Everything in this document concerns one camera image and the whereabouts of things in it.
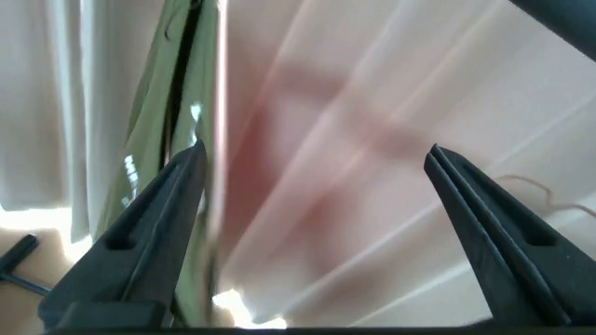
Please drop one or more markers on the green long-sleeved shirt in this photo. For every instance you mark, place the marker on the green long-sleeved shirt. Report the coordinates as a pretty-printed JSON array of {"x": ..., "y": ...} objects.
[{"x": 149, "y": 102}]

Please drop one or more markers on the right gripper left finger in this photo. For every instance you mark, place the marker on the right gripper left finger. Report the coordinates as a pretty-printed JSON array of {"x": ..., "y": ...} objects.
[{"x": 130, "y": 270}]

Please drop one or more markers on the beige curtain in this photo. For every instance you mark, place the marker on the beige curtain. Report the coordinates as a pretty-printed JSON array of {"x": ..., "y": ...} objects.
[{"x": 372, "y": 116}]

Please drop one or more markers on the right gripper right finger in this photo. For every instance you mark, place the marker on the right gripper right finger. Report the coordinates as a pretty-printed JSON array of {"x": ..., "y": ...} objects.
[{"x": 526, "y": 279}]

